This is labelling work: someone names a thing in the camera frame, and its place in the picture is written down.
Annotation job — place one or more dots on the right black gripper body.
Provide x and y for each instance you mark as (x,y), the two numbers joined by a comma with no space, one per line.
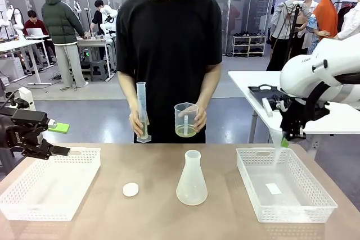
(312,110)

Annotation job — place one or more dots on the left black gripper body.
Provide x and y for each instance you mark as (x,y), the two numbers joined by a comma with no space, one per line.
(17,137)

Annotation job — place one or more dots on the translucent plastic funnel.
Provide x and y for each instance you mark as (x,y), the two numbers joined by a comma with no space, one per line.
(277,138)

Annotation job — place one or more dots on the white round flask cap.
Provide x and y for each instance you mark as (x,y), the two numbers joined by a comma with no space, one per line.
(130,189)

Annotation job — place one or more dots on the clear plastic measuring beaker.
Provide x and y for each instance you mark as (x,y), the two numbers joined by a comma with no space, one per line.
(185,124)

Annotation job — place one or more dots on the clear plastic graduated cylinder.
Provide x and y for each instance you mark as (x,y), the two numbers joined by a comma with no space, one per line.
(142,102)

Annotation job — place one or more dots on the translucent plastic conical flask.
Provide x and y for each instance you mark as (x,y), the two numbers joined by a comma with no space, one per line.
(191,186)

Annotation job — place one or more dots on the person's left forearm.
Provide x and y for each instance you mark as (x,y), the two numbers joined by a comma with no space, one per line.
(209,88)

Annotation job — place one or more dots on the person's right forearm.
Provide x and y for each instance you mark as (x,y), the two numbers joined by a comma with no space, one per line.
(128,94)

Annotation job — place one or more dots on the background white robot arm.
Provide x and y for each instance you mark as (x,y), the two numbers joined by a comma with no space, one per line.
(15,20)
(108,15)

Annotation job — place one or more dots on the person's left hand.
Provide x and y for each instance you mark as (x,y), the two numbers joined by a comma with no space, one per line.
(201,119)

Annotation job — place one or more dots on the person's right hand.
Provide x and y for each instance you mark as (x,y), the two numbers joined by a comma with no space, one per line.
(137,124)

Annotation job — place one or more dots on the white box device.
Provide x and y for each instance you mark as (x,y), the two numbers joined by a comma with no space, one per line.
(26,95)

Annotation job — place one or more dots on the white perforated plastic basket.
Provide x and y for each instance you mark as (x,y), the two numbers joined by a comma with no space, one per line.
(284,192)
(47,183)

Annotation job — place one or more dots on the white label in basket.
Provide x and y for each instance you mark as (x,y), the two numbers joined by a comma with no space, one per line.
(273,189)

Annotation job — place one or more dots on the white shoe rack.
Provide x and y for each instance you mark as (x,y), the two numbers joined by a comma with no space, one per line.
(249,44)

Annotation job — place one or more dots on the white desk with laptop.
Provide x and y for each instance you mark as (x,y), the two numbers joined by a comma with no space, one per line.
(19,44)

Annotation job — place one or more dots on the black tripod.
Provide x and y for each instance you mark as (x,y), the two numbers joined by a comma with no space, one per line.
(294,26)

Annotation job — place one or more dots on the mannequin in grey shirt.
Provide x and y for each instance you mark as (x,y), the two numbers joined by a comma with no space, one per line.
(287,20)

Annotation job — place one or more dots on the person in blue floral clothes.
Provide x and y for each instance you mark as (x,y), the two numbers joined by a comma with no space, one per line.
(312,23)

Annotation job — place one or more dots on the grey step stool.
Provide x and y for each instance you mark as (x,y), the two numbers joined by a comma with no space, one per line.
(99,70)

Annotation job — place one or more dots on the silver laptop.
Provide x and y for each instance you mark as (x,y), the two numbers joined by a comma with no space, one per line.
(36,32)

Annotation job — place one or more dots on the seated man in red top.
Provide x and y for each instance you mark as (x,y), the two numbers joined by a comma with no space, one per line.
(35,25)

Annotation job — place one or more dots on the mannequin in orange shirt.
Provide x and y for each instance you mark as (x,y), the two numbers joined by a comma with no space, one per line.
(327,15)

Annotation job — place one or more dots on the man in green puffer jacket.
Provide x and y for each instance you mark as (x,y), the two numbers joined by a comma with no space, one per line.
(60,23)

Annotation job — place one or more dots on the white desk with bowls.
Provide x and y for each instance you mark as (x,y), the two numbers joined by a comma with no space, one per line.
(95,40)

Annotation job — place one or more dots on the background man in black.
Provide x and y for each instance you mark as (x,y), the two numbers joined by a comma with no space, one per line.
(98,18)

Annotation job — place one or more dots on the person's black t-shirt torso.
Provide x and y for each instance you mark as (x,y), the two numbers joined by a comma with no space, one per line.
(168,54)

